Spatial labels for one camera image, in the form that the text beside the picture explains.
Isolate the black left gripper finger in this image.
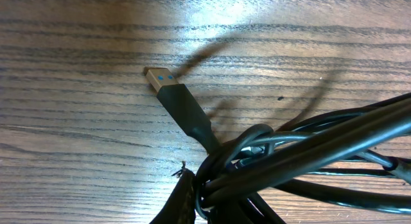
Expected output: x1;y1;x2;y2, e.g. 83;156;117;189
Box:
150;168;196;224

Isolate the black USB cable bundle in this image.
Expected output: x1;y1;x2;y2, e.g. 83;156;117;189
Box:
143;66;411;224

